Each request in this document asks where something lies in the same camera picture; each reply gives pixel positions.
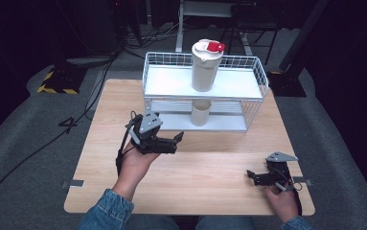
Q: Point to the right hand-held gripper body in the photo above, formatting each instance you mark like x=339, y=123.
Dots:
x=278, y=174

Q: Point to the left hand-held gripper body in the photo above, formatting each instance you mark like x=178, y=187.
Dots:
x=146, y=134

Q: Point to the white cup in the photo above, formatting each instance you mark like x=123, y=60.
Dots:
x=201, y=115

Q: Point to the white tumbler with red lid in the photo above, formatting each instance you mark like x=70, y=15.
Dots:
x=205, y=70

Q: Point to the person's right hand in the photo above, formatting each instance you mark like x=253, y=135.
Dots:
x=286, y=204

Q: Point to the person's left hand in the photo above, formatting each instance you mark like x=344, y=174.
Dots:
x=134, y=167

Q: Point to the person's right leg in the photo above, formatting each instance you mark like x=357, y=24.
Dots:
x=227, y=224

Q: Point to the person's leg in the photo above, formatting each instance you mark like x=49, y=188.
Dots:
x=227, y=224
x=158, y=224

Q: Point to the person's left leg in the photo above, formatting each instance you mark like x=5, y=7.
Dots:
x=158, y=224

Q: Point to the black slanted stand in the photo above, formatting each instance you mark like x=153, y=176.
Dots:
x=294, y=48

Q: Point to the grey metal table bracket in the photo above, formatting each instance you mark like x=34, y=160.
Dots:
x=304, y=181
x=74, y=183

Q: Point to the yellow-black striped base plate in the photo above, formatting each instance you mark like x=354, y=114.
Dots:
x=61, y=81

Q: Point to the white desk frame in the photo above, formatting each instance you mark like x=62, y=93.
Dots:
x=179, y=28

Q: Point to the black metal chair frame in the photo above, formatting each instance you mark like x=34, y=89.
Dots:
x=251, y=22

